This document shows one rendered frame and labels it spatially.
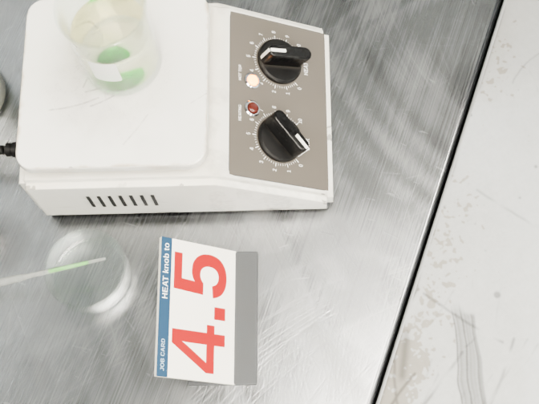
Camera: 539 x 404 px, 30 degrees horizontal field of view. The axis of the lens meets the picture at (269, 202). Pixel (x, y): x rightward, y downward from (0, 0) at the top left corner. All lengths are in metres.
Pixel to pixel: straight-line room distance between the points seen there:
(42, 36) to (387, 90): 0.24
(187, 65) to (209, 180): 0.07
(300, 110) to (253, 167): 0.06
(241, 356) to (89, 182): 0.15
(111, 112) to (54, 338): 0.16
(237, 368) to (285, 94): 0.18
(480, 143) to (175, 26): 0.23
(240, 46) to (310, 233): 0.14
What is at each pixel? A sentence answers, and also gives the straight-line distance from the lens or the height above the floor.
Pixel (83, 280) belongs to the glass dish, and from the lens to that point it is 0.70.
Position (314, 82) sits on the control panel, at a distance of 0.69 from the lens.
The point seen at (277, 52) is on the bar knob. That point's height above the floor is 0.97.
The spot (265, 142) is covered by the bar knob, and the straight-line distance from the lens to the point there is 0.65.
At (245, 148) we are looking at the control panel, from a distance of 0.65.
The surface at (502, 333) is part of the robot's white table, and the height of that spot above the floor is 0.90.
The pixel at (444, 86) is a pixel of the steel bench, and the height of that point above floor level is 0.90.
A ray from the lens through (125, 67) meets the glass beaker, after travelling 0.61.
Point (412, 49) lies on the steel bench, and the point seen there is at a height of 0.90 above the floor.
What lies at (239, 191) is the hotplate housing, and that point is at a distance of 0.64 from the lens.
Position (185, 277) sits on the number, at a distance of 0.66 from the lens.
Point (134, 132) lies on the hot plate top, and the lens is 0.63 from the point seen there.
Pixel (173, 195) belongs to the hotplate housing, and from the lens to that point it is 0.65.
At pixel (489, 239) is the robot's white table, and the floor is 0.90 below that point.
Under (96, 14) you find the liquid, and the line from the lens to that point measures 0.62.
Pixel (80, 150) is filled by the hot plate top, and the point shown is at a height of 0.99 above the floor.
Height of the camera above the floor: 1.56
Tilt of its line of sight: 71 degrees down
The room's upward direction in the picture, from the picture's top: 10 degrees counter-clockwise
